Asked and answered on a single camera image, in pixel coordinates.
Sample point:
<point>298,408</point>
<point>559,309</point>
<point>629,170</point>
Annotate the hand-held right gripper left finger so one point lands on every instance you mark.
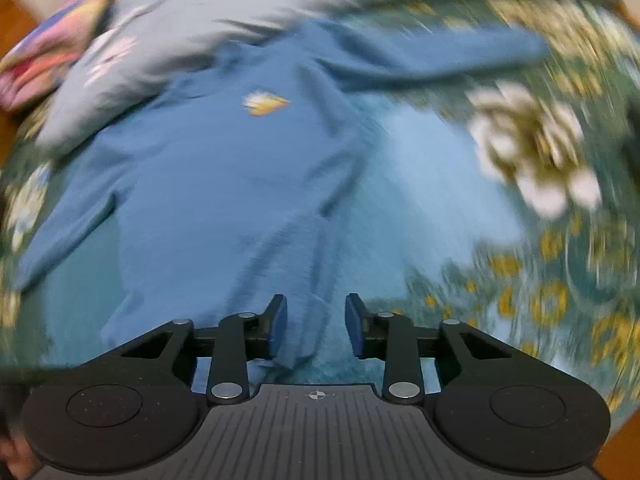
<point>278,330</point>

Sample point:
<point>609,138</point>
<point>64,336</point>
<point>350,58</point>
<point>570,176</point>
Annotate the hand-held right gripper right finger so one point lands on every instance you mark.
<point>354,330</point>

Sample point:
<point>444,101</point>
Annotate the blue shirt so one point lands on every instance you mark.
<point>210,175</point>

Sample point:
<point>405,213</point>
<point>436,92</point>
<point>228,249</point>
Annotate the teal floral bed blanket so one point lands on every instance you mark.
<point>550,260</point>

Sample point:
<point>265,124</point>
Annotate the grey-blue daisy print quilt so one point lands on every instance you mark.
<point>175,0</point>

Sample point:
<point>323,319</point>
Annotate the folded pink colourful blanket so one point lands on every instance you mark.
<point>45,55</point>

